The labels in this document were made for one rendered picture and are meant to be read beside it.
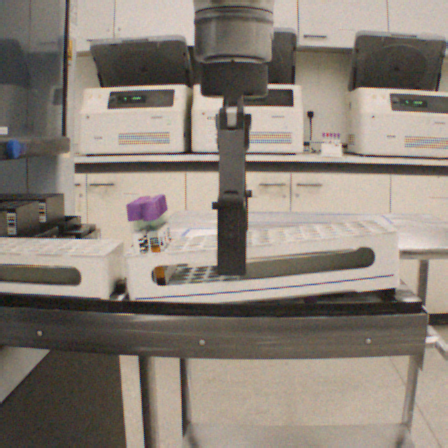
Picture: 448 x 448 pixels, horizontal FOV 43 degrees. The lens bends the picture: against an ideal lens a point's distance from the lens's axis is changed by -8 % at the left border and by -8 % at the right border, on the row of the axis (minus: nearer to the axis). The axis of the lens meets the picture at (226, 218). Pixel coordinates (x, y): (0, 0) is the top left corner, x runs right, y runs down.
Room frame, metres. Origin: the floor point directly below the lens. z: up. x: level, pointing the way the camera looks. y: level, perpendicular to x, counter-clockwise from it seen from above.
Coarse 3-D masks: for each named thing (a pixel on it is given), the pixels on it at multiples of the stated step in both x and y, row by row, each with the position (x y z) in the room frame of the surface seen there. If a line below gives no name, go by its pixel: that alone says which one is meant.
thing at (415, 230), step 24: (192, 216) 1.29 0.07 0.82; (216, 216) 1.29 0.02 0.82; (264, 216) 1.29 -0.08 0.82; (288, 216) 1.29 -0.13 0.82; (312, 216) 1.29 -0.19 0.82; (336, 216) 1.29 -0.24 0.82; (360, 216) 1.29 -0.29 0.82; (384, 216) 1.29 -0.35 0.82; (408, 216) 1.29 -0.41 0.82; (432, 216) 1.29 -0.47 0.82; (408, 240) 0.97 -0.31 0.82; (432, 240) 0.97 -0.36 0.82; (144, 360) 0.95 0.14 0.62; (144, 384) 0.95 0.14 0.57; (408, 384) 1.32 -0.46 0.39; (144, 408) 0.95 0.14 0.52; (408, 408) 1.32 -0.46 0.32; (144, 432) 0.95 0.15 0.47; (192, 432) 1.31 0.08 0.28; (216, 432) 1.31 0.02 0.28; (240, 432) 1.31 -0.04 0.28; (264, 432) 1.31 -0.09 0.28; (288, 432) 1.31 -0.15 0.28; (312, 432) 1.30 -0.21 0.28; (336, 432) 1.30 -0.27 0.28; (360, 432) 1.29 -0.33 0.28; (384, 432) 1.28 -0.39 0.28; (408, 432) 1.27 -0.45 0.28
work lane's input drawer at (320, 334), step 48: (384, 288) 0.68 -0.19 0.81; (0, 336) 0.62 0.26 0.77; (48, 336) 0.61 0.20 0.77; (96, 336) 0.61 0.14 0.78; (144, 336) 0.61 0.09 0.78; (192, 336) 0.60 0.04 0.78; (240, 336) 0.60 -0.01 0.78; (288, 336) 0.60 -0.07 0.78; (336, 336) 0.60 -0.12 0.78; (384, 336) 0.59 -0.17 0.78; (432, 336) 0.67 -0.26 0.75
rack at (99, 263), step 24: (0, 240) 0.71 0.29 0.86; (24, 240) 0.72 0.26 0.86; (48, 240) 0.72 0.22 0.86; (72, 240) 0.72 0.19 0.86; (96, 240) 0.72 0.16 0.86; (24, 264) 0.63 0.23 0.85; (48, 264) 0.63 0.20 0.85; (72, 264) 0.63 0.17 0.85; (96, 264) 0.63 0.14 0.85; (120, 264) 0.70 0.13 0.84; (0, 288) 0.63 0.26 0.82; (24, 288) 0.63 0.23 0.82; (48, 288) 0.63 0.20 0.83; (72, 288) 0.63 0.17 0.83; (96, 288) 0.63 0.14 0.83
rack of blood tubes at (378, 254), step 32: (320, 224) 0.71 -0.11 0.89; (352, 224) 0.69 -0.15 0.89; (384, 224) 0.66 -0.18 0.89; (128, 256) 0.63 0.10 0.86; (160, 256) 0.62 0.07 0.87; (192, 256) 0.62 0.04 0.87; (256, 256) 0.62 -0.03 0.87; (320, 256) 0.71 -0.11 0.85; (352, 256) 0.71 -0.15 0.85; (384, 256) 0.61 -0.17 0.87; (128, 288) 0.63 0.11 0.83; (160, 288) 0.62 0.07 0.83; (192, 288) 0.62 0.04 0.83; (224, 288) 0.62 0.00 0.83; (256, 288) 0.62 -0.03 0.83; (288, 288) 0.62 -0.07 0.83; (320, 288) 0.62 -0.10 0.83; (352, 288) 0.61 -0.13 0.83
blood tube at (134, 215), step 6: (126, 204) 0.64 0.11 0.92; (132, 204) 0.64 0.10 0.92; (138, 204) 0.64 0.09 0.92; (132, 210) 0.63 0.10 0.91; (138, 210) 0.64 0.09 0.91; (132, 216) 0.63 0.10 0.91; (138, 216) 0.64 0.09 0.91; (132, 222) 0.64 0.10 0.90; (138, 222) 0.64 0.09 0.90; (132, 228) 0.64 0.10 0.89; (138, 228) 0.64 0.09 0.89; (132, 234) 0.64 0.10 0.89; (138, 234) 0.63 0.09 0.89; (132, 240) 0.64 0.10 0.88; (138, 240) 0.63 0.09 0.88; (138, 246) 0.63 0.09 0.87; (144, 246) 0.64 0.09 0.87; (138, 252) 0.63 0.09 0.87; (144, 252) 0.64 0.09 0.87
